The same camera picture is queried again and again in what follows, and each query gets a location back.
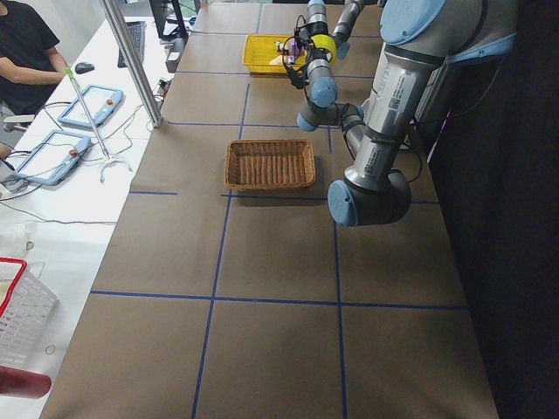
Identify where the yellow tape roll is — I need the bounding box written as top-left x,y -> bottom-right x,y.
311,34 -> 337,63

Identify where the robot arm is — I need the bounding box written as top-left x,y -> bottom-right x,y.
297,1 -> 519,227
305,0 -> 386,61

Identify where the brown wicker basket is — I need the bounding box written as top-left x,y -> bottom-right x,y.
224,139 -> 316,190

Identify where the yellow plastic basket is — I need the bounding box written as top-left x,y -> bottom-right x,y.
243,34 -> 307,76

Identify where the purple foam cube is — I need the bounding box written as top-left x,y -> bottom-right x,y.
287,38 -> 305,58

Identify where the black box device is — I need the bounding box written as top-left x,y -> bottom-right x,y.
165,38 -> 187,73

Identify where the teach pendant far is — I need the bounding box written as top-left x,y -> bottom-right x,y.
57,85 -> 124,129

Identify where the teach pendant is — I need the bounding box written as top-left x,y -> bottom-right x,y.
16,130 -> 92,186
57,85 -> 124,129

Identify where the black monitor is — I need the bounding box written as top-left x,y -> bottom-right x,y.
148,0 -> 189,41

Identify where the teach pendant near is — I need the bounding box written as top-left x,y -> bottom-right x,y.
16,130 -> 92,186

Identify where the black computer mouse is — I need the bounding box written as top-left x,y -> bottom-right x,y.
74,62 -> 95,74

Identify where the white red plastic crate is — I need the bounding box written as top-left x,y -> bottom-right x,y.
1,258 -> 58,367

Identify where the person in black shirt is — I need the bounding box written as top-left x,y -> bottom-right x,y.
1,1 -> 68,115

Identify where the red cylinder bottle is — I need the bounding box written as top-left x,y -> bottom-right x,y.
1,366 -> 52,399

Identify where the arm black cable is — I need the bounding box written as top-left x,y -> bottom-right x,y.
281,36 -> 315,91

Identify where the aluminium frame post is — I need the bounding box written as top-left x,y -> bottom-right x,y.
100,0 -> 163,128

